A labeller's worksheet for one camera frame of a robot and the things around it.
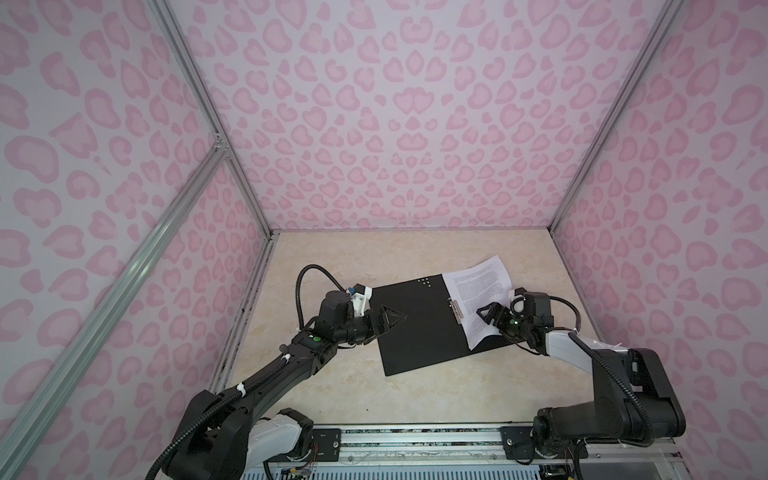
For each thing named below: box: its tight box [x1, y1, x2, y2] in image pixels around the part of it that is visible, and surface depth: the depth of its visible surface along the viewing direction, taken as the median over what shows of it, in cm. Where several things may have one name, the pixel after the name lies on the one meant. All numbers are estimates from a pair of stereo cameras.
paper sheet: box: [441, 255, 513, 350], surface depth 102 cm
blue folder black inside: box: [370, 273, 526, 377], surface depth 92 cm
